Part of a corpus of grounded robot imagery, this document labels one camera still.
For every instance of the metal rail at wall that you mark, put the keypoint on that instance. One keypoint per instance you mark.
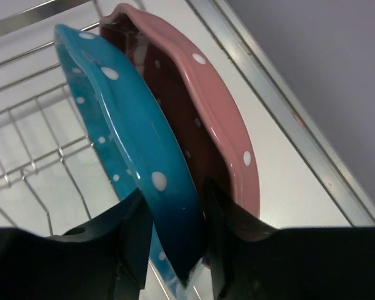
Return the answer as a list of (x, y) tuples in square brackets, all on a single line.
[(276, 96)]

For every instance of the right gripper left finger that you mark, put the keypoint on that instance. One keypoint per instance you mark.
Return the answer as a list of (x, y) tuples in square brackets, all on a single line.
[(104, 258)]

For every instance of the wire dish rack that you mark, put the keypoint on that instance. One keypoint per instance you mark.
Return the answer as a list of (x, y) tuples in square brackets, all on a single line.
[(51, 177)]

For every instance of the teal dotted plate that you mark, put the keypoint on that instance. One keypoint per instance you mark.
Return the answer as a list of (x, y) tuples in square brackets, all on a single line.
[(137, 148)]

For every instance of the pink dotted plate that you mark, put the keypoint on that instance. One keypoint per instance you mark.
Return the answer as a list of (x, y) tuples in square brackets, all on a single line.
[(194, 99)]

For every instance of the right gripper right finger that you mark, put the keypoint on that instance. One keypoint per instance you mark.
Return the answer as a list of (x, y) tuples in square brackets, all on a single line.
[(250, 259)]

